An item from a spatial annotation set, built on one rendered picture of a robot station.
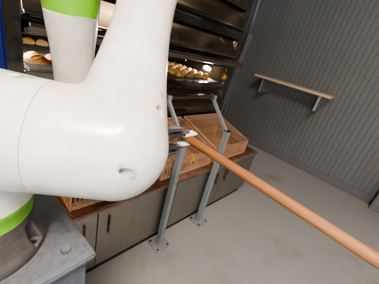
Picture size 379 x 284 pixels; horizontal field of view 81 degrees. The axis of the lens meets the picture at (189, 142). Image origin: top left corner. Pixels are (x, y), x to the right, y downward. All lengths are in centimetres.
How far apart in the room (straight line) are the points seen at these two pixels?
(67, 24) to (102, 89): 33
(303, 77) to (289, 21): 91
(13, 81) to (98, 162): 11
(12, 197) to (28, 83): 14
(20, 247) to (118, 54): 28
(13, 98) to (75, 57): 35
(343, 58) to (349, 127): 99
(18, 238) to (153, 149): 23
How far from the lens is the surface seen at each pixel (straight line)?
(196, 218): 224
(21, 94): 26
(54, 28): 59
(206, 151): 75
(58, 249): 42
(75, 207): 136
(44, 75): 152
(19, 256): 40
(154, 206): 167
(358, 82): 393
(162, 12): 40
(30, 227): 41
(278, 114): 416
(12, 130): 25
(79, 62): 60
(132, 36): 33
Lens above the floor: 152
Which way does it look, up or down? 24 degrees down
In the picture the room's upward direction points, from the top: 14 degrees clockwise
